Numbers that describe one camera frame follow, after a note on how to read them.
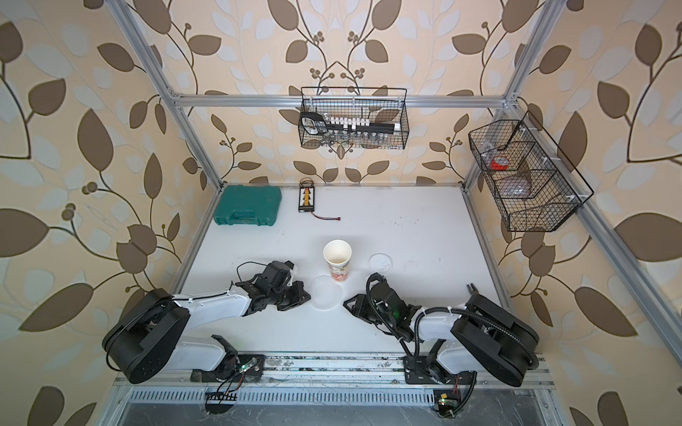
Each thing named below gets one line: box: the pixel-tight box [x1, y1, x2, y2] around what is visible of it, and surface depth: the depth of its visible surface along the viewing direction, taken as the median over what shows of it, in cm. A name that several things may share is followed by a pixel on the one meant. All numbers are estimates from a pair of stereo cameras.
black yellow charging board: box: [298, 185, 316, 213], surface depth 117 cm
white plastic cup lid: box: [367, 252, 393, 274], surface depth 96 cm
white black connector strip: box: [325, 117, 401, 135], surface depth 83 cm
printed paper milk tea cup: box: [323, 239, 353, 282], surface depth 84 cm
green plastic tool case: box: [213, 183, 283, 227], surface depth 110 cm
